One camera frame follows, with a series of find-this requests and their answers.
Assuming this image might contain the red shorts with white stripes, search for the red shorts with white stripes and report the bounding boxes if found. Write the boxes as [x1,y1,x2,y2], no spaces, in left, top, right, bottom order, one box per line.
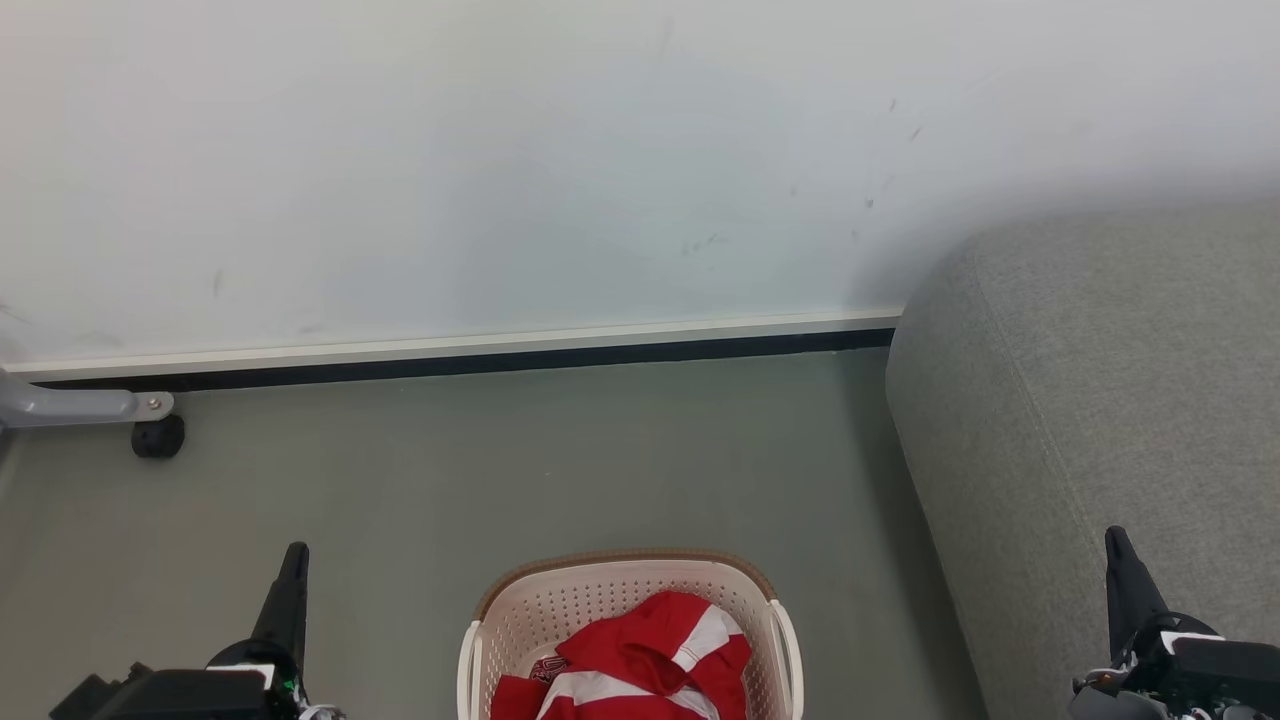
[489,591,753,720]

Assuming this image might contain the white and black baseboard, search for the white and black baseboard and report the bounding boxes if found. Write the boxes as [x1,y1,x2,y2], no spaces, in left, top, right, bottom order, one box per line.
[0,310,903,393]

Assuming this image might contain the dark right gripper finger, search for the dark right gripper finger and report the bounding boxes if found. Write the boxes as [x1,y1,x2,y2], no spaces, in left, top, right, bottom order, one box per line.
[1104,527,1170,662]

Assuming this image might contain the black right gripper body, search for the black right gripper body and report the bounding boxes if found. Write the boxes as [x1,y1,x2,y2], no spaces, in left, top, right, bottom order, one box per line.
[1073,612,1280,720]

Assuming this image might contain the grey metal frame leg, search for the grey metal frame leg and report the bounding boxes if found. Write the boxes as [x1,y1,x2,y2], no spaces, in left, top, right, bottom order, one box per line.
[0,368,175,431]

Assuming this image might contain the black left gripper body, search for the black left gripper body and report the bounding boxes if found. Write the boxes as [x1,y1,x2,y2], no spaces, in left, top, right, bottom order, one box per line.
[50,640,307,720]

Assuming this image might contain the cream perforated laundry basket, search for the cream perforated laundry basket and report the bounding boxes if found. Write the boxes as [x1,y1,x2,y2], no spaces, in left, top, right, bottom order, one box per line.
[457,548,804,720]

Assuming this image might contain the black caster wheel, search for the black caster wheel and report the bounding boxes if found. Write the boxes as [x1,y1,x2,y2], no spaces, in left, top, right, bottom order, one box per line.
[131,415,186,460]

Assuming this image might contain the grey fabric sofa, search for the grey fabric sofa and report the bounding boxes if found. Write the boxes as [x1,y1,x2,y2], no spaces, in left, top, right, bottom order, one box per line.
[885,200,1280,720]

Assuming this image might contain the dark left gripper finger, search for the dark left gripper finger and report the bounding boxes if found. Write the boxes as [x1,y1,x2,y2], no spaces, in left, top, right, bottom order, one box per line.
[250,543,310,663]

